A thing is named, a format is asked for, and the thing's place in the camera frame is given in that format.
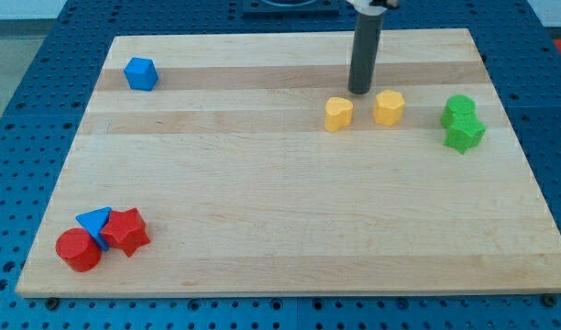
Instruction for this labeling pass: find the yellow hexagon block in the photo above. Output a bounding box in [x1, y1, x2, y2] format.
[373, 90, 405, 127]

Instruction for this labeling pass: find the yellow heart block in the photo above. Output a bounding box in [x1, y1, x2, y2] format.
[324, 97, 354, 132]

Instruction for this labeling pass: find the wooden board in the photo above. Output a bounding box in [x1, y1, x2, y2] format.
[16, 28, 561, 298]

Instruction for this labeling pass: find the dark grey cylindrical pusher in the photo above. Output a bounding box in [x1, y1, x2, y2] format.
[347, 14, 384, 94]

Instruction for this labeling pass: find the blue cube block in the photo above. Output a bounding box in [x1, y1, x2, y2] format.
[124, 57, 159, 92]

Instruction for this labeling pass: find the red star block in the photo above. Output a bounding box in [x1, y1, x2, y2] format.
[100, 208, 151, 258]

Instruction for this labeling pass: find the green star block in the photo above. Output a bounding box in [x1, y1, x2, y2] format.
[442, 115, 486, 154]

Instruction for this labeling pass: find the green cylinder block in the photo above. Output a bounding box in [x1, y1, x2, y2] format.
[441, 94, 478, 128]

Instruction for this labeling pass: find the blue triangle block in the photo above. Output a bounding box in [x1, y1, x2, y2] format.
[76, 207, 112, 251]

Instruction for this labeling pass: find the red cylinder block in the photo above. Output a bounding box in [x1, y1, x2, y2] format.
[55, 228, 102, 272]

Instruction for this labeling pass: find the dark blue base plate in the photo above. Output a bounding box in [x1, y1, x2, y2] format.
[240, 0, 341, 17]

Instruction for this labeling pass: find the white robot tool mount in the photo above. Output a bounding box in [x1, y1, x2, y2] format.
[346, 0, 400, 16]

